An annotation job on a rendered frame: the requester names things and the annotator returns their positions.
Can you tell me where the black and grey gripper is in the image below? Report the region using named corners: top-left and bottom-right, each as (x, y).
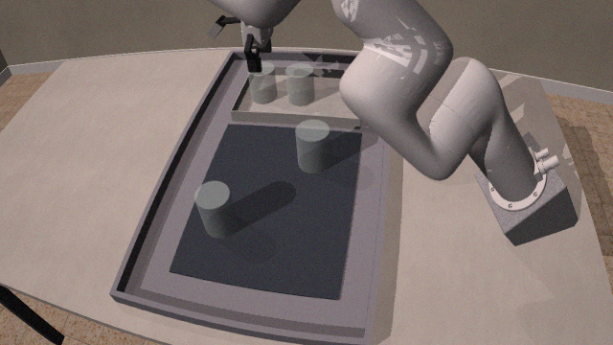
top-left (241, 21), bottom-right (274, 73)

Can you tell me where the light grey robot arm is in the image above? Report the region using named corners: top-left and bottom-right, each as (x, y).
top-left (207, 0), bottom-right (559, 212)

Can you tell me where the clear glass jar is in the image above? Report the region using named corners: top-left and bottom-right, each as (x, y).
top-left (295, 120), bottom-right (330, 173)
top-left (247, 62), bottom-right (278, 104)
top-left (194, 181), bottom-right (238, 239)
top-left (285, 63), bottom-right (315, 106)

